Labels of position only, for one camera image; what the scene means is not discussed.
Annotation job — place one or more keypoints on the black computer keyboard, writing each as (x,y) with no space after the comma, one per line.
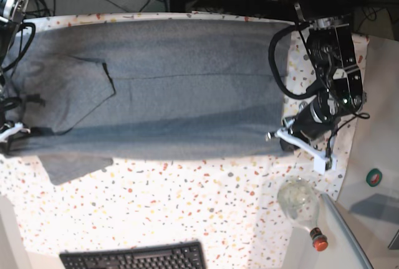
(181,255)

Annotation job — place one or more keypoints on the grey metal bar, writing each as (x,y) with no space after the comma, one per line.
(344,247)

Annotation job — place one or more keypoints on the green tape roll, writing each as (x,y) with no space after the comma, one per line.
(374,177)

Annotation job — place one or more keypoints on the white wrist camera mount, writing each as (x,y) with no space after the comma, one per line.
(12,130)
(323,160)

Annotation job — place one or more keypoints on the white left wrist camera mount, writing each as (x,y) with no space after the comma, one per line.
(323,160)

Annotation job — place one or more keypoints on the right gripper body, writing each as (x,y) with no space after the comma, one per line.
(12,141)

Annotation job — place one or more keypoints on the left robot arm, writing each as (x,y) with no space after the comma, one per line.
(337,90)

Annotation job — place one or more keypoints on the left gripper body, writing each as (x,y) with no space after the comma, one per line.
(312,123)

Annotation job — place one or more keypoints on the terrazzo patterned table cloth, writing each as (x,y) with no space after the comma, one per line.
(228,204)

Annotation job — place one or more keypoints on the grey t-shirt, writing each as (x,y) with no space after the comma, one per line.
(149,90)

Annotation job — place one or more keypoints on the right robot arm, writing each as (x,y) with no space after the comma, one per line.
(12,22)

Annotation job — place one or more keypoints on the clear round glass bottle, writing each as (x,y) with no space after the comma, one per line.
(300,205)

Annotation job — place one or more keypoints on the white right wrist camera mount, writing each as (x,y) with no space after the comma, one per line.
(12,130)

